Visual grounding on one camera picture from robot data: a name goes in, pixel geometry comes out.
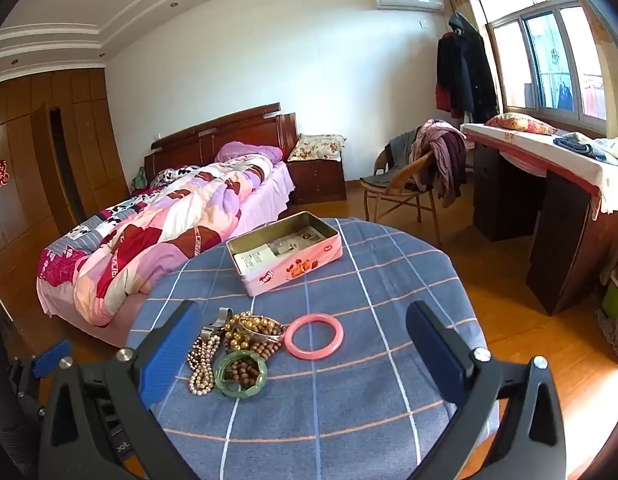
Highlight green bin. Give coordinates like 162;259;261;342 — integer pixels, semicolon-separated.
602;271;618;320

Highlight blue plaid tablecloth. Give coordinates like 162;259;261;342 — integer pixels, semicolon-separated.
126;216;500;480

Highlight wooden wardrobe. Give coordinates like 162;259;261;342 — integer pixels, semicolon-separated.
0;68;129;287

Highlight wicker chair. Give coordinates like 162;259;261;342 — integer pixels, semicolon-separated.
360;130;441;246

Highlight window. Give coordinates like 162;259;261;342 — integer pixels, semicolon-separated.
478;0;606;136

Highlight white pearl necklace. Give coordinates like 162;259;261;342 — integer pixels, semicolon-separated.
186;331;223;397

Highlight floral pillow on desk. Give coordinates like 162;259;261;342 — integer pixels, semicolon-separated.
486;113;558;136

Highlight pink patchwork quilt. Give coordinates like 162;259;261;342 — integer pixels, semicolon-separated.
36;154;278;326

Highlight brown wooden bead bracelet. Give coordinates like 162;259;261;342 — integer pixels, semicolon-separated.
223;341;283;391

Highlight folded blue clothes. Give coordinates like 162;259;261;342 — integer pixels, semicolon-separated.
553;132;618;166

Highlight silver mesh watch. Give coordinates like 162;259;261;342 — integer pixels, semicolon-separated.
199;308;233;342

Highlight pink bangle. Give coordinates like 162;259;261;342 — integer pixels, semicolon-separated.
284;313;345;361

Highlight silver bangle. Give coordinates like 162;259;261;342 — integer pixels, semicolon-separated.
235;313;285;344

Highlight wooden nightstand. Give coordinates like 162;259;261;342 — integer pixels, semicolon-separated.
287;159;347;205

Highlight pink metal tin box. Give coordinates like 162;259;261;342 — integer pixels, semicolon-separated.
227;211;343;297

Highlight purple pillow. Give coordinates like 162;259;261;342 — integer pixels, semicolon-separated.
215;141;283;165

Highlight floral cushion on nightstand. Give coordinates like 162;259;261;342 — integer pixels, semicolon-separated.
287;134;346;162

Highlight clothes on chair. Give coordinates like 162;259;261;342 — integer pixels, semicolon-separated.
360;119;467;208

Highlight bed with wooden headboard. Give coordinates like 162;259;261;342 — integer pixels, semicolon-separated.
36;104;298;346

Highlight hanging dark coats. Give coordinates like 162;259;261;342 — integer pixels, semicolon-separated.
435;12;498;124

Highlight green jade bangle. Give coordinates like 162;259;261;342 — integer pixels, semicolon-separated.
213;350;268;399

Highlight dark wooden desk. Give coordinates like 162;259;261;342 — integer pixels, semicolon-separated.
461;124;618;315

